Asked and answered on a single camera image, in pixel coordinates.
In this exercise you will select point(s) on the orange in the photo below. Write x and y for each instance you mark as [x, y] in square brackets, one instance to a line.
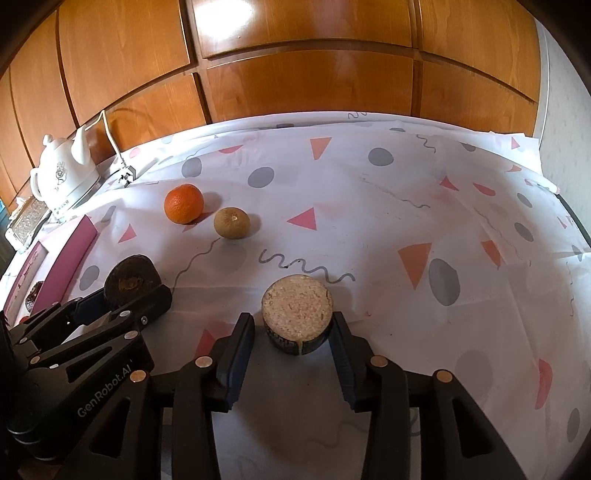
[183, 203]

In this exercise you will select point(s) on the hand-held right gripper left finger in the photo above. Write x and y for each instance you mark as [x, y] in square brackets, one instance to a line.
[235, 364]

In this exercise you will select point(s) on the wooden panelled wardrobe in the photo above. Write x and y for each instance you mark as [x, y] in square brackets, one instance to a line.
[300, 69]

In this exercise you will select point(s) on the white ceramic electric kettle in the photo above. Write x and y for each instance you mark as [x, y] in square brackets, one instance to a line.
[64, 177]

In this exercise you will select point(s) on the silver ornate tissue box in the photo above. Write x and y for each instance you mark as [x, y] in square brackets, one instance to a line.
[30, 221]

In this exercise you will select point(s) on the shallow pink cardboard box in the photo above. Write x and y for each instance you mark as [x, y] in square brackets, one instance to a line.
[74, 244]

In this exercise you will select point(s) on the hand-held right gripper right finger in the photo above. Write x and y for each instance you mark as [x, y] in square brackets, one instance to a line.
[344, 364]

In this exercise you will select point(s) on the white patterned tablecloth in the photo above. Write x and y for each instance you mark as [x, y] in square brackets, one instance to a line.
[369, 207]

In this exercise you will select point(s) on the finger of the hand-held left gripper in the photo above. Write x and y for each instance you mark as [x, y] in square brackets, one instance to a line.
[94, 302]
[147, 307]

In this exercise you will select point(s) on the brown kiwi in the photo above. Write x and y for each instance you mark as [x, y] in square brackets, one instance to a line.
[232, 223]

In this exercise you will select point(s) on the cut dark-skinned fruit half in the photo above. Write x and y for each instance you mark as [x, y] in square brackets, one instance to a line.
[298, 309]

